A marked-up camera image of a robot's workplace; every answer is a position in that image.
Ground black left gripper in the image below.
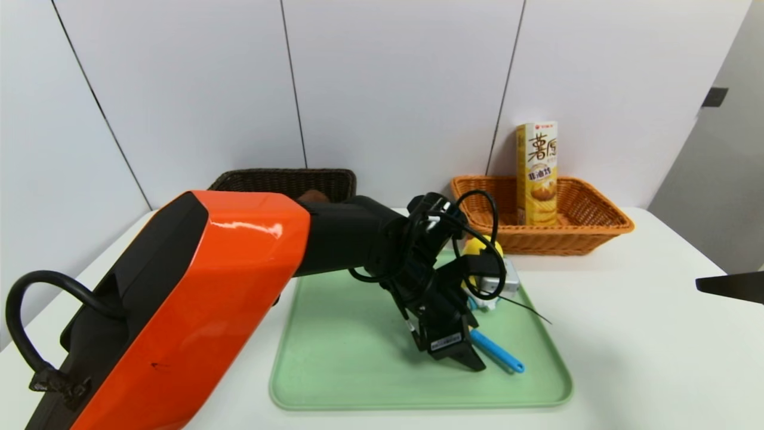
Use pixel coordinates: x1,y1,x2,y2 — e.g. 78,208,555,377
417,291,486,371

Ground light green plastic tray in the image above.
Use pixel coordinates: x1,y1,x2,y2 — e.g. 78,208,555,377
270,250,574,411

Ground wooden spoon with blue handle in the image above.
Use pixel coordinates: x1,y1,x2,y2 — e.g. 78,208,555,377
467,328,526,374

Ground yellow duck toy car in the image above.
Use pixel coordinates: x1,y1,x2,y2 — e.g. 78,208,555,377
463,235,507,312

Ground yellow potato chips box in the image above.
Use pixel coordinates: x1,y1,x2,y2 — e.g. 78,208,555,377
516,122,559,226

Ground orange wicker basket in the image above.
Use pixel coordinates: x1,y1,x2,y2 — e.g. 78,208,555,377
450,176,634,256

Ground black left camera cable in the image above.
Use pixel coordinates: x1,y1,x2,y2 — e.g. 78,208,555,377
451,190,501,300

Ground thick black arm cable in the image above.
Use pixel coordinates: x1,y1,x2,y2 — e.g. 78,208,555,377
6,271,127,407

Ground dark brown wicker basket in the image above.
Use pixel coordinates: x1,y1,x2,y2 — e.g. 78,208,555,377
208,168,358,204

